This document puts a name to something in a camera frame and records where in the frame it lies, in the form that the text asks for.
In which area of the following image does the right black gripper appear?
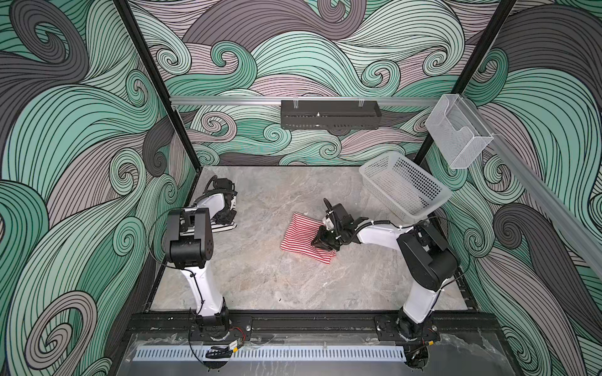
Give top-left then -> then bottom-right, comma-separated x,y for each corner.
309,225 -> 344,251

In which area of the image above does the red white striped tank top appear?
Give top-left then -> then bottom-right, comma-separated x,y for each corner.
281,212 -> 336,264

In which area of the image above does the black white striped tank top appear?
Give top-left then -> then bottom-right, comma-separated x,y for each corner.
211,222 -> 237,233

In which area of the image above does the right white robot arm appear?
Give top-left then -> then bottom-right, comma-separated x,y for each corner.
311,199 -> 459,338

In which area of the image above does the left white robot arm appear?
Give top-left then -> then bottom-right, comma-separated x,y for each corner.
166,175 -> 238,331

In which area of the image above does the white plastic laundry basket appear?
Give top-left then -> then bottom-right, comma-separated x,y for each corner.
359,151 -> 452,226

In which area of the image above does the aluminium wall rail back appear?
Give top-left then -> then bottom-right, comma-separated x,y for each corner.
170,96 -> 441,108

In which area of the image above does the aluminium wall rail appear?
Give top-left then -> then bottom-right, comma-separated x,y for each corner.
468,101 -> 601,276
170,96 -> 441,108

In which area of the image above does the black perforated wall tray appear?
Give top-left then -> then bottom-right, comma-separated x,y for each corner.
280,100 -> 383,136

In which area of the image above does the clear plastic wall bin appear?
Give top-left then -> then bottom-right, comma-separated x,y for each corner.
425,94 -> 494,170

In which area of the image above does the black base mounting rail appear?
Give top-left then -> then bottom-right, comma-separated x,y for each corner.
125,310 -> 500,344

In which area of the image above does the white slotted cable duct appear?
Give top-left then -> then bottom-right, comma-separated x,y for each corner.
133,345 -> 406,363

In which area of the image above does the aluminium wall rail right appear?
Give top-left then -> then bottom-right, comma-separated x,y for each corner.
468,101 -> 601,276

